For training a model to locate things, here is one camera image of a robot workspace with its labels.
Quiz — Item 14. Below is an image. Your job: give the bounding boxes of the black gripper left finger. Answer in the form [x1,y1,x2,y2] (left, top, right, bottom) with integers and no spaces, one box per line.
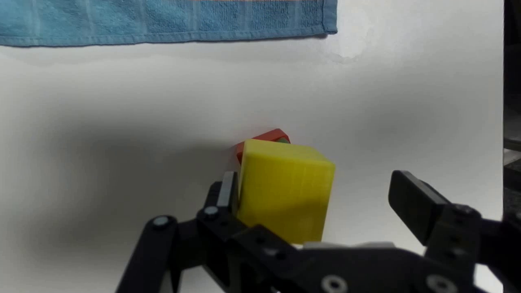
[114,169,257,293]

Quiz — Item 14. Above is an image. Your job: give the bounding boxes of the red cube block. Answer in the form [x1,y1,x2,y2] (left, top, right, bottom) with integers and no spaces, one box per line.
[233,126,292,164]

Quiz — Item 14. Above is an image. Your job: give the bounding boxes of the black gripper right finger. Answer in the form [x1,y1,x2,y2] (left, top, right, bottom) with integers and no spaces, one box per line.
[388,169,521,293]

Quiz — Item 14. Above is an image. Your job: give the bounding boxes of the yellow cube block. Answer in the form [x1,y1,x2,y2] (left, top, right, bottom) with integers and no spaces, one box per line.
[236,138,337,245]

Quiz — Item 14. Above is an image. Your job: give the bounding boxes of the blue checked towel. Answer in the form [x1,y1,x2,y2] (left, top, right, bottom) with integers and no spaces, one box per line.
[0,0,339,48]

